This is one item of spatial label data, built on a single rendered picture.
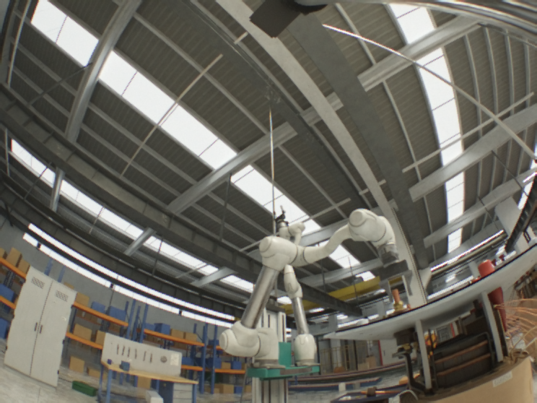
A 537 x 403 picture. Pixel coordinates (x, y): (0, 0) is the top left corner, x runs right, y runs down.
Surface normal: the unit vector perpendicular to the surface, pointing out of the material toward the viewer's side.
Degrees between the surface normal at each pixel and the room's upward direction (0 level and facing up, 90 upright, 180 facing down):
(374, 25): 174
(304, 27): 180
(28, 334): 90
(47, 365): 90
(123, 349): 90
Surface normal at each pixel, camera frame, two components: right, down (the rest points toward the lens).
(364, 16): 0.08, 0.70
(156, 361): 0.76, -0.44
